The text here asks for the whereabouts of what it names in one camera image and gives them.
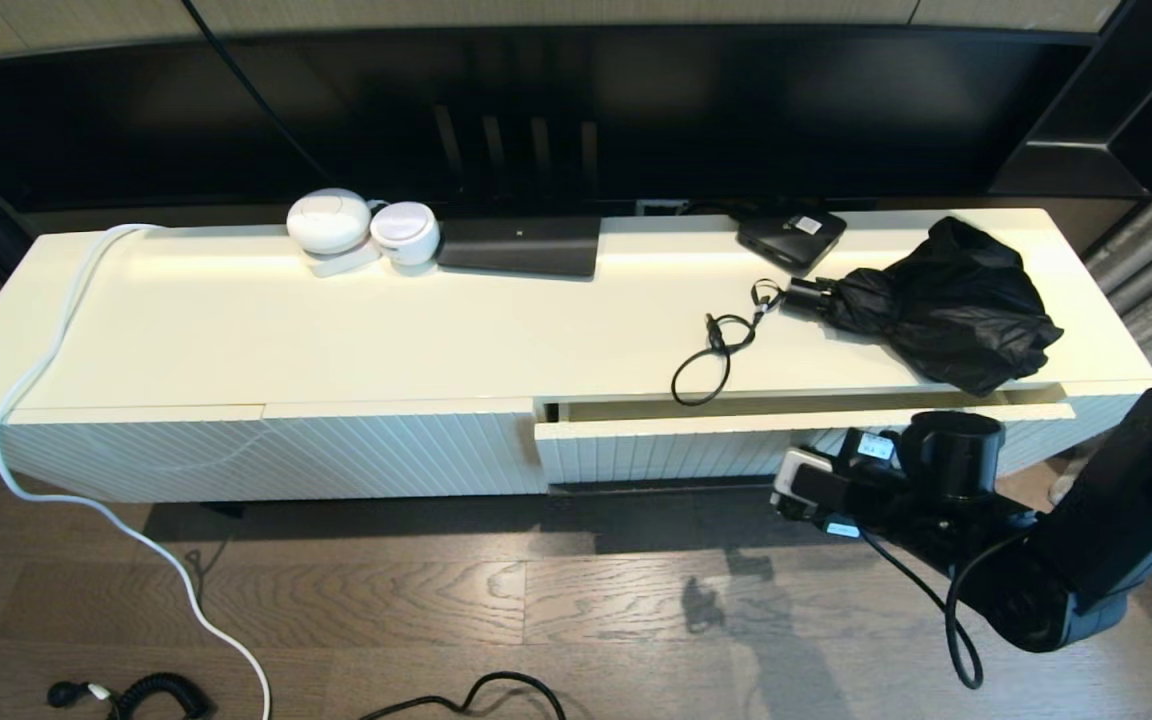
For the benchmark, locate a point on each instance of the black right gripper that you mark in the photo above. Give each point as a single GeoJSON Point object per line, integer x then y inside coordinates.
{"type": "Point", "coordinates": [876, 490]}

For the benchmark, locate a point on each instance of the black umbrella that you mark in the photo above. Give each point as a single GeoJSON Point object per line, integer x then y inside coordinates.
{"type": "Point", "coordinates": [956, 310]}

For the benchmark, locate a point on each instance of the white fluted drawer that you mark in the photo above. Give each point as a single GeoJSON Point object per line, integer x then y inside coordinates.
{"type": "Point", "coordinates": [656, 450]}

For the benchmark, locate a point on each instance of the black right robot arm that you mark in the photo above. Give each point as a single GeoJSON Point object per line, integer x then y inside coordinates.
{"type": "Point", "coordinates": [1116, 520]}

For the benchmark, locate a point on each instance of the white tv cabinet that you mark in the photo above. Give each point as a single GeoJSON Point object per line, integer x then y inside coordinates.
{"type": "Point", "coordinates": [336, 330]}

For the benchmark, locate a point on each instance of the black set-top box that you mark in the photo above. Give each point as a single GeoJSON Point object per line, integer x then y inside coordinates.
{"type": "Point", "coordinates": [786, 238]}

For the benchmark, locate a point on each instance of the black television screen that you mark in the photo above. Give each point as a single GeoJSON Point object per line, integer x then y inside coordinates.
{"type": "Point", "coordinates": [736, 110]}

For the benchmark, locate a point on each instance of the black router with antennas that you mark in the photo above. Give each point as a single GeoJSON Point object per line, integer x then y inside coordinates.
{"type": "Point", "coordinates": [521, 245]}

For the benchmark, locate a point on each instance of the small white round device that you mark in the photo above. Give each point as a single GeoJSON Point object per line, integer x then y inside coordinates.
{"type": "Point", "coordinates": [404, 232]}

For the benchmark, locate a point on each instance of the large white round device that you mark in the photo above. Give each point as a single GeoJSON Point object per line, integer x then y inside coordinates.
{"type": "Point", "coordinates": [328, 222]}

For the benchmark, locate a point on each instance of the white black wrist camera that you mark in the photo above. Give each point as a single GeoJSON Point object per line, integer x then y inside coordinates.
{"type": "Point", "coordinates": [806, 485]}

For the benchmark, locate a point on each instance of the black wall shelf unit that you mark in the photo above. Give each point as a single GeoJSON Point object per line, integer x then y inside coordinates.
{"type": "Point", "coordinates": [1086, 150]}

